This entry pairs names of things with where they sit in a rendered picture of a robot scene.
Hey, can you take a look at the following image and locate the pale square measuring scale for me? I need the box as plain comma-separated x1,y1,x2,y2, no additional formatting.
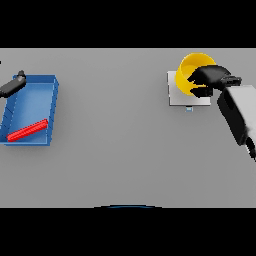
166,70,212,112

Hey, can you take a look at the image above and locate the yellow bowl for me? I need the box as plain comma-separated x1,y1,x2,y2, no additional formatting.
174,52,218,97

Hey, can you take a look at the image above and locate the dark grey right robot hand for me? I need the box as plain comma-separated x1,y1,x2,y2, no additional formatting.
187,64,243,99

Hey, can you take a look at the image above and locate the blue tray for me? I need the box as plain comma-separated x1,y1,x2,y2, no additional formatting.
0,74,60,147

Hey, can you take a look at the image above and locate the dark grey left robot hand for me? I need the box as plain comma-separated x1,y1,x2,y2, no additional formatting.
0,69,27,99

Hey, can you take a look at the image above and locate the red beaker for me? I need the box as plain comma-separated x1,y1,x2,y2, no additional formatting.
6,118,49,143

